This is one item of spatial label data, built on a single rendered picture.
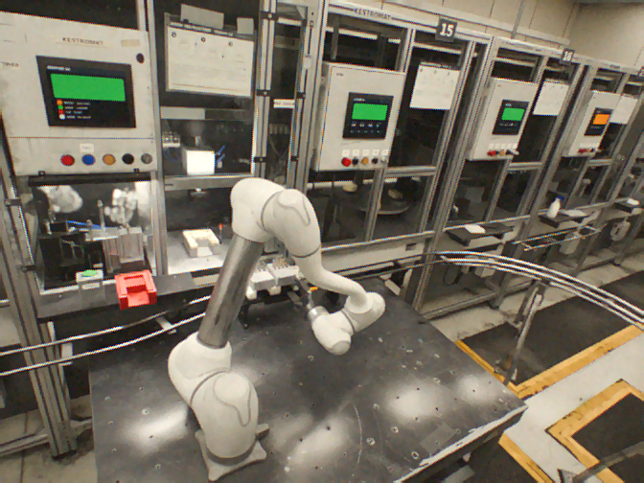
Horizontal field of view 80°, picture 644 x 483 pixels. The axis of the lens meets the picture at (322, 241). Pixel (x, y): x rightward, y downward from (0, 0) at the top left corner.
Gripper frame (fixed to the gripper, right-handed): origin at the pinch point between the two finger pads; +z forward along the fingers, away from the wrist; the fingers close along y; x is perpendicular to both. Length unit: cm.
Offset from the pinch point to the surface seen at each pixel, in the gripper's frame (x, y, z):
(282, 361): 12.1, -22.2, -19.0
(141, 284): 60, 5, 14
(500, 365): -161, -87, -21
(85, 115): 70, 67, 21
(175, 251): 41, 1, 44
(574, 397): -190, -91, -59
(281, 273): 2.5, 2.5, 8.6
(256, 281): 15.4, 2.7, 5.9
